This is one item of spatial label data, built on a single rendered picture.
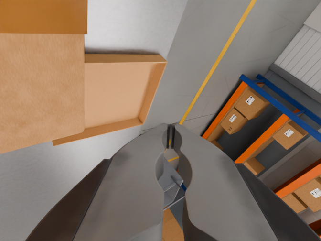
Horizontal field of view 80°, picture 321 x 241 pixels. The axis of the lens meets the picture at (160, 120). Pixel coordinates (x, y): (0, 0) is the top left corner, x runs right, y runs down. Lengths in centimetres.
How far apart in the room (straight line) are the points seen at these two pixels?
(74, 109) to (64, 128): 2
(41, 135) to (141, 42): 41
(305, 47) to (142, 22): 344
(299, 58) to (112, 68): 349
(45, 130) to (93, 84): 38
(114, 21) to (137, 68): 15
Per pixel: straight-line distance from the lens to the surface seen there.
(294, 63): 384
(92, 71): 52
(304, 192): 339
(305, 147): 399
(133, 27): 51
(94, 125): 66
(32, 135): 18
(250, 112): 332
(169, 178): 219
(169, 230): 369
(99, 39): 49
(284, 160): 415
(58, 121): 18
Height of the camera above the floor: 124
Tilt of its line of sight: 29 degrees down
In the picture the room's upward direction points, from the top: 142 degrees clockwise
